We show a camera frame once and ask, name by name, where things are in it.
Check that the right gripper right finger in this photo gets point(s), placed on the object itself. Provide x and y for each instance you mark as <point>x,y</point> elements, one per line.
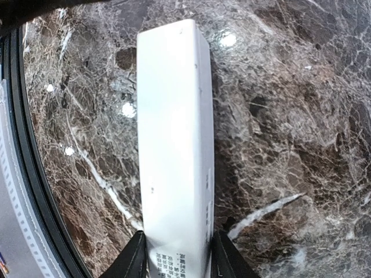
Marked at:
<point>227,261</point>

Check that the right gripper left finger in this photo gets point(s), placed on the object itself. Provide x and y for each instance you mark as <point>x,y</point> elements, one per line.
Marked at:
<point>132,261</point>

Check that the white remote control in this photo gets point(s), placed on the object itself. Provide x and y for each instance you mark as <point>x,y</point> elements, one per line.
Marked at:
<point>176,148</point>

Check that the grey slotted cable duct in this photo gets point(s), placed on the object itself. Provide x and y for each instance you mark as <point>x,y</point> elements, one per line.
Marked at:
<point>24,250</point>

